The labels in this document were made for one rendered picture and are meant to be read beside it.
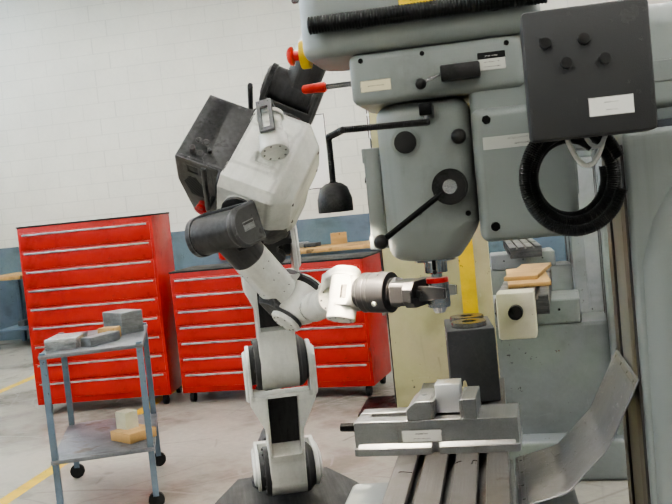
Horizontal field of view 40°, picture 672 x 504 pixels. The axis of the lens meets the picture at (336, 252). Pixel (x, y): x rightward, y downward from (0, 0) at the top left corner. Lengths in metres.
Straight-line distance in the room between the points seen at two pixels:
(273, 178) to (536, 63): 0.82
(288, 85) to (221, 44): 9.20
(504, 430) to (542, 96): 0.73
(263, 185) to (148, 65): 9.68
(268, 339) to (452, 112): 0.96
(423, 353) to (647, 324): 2.01
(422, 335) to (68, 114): 8.97
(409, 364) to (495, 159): 2.03
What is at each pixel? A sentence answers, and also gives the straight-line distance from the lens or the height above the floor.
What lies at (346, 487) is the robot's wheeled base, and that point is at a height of 0.57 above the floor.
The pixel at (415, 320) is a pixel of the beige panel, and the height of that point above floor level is 0.93.
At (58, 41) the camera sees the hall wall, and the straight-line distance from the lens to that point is 12.30.
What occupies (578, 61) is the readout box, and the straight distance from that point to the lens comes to 1.55.
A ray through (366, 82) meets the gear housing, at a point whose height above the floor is 1.67.
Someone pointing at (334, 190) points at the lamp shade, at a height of 1.47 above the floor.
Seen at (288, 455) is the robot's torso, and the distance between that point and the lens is 2.64.
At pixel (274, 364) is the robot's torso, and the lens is 2.50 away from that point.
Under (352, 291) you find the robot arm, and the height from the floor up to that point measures 1.25.
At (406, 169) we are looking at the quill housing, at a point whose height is 1.50.
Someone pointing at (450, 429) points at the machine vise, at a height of 0.95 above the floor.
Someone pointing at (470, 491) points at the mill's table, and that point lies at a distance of 1.73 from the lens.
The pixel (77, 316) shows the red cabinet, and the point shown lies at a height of 0.74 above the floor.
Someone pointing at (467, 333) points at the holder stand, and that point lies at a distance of 2.33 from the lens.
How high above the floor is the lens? 1.46
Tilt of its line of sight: 4 degrees down
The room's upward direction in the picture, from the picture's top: 6 degrees counter-clockwise
